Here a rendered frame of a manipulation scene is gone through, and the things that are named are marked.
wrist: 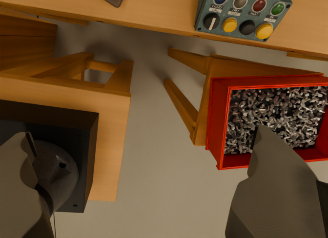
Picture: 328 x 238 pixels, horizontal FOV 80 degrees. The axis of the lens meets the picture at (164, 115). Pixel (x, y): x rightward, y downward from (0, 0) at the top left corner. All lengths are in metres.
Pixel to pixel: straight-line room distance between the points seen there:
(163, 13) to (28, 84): 0.32
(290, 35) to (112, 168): 0.52
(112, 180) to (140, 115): 0.87
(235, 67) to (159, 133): 1.00
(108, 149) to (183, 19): 0.35
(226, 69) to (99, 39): 0.92
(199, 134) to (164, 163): 1.03
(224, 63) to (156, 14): 0.23
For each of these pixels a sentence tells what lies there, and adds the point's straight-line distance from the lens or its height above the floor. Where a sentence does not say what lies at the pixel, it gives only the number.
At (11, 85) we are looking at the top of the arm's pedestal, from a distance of 0.54.
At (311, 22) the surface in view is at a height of 0.90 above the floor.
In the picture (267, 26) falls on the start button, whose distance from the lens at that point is 0.43.
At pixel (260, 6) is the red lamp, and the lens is 0.41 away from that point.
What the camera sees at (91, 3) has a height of 0.90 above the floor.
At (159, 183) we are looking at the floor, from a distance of 1.72.
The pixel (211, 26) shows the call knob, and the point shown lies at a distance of 0.39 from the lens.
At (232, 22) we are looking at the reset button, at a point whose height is 0.94.
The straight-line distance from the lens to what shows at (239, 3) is 0.40.
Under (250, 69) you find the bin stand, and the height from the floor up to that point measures 0.80.
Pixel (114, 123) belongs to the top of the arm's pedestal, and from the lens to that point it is 0.50.
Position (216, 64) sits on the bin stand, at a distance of 0.55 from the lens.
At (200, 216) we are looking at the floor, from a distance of 2.07.
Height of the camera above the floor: 1.31
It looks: 68 degrees down
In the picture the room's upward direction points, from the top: 161 degrees clockwise
